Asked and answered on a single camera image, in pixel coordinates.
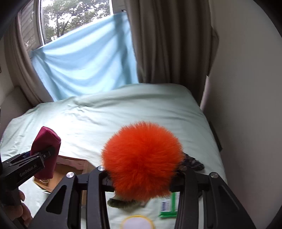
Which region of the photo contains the magenta soft pouch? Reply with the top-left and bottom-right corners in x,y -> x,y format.
31,126 -> 61,180

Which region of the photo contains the orange fluffy pom-pom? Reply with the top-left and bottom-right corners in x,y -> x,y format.
101,122 -> 184,201

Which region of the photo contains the green wet wipes pack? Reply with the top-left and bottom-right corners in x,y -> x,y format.
159,192 -> 180,218

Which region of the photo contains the yellow rimmed round pad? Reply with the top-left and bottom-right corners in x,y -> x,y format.
120,215 -> 155,229

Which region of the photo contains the black patterned scarf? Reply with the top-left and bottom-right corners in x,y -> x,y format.
181,152 -> 205,171

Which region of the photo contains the person's left hand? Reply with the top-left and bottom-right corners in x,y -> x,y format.
3,190 -> 33,227

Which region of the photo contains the cardboard box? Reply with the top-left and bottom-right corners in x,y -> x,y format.
33,156 -> 95,193

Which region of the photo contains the pale green bed sheet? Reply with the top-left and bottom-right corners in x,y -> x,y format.
0,83 -> 228,229

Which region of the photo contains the brown left curtain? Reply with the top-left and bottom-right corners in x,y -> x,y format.
4,15 -> 53,106

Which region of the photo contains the brown curtain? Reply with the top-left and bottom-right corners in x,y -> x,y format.
125,0 -> 219,103
4,15 -> 53,106

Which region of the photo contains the light blue hanging cloth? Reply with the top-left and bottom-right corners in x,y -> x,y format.
31,12 -> 139,101

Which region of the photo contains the brown right curtain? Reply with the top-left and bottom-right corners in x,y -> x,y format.
125,0 -> 219,103

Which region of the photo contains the window frame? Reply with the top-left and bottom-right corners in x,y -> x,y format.
20,0 -> 126,54

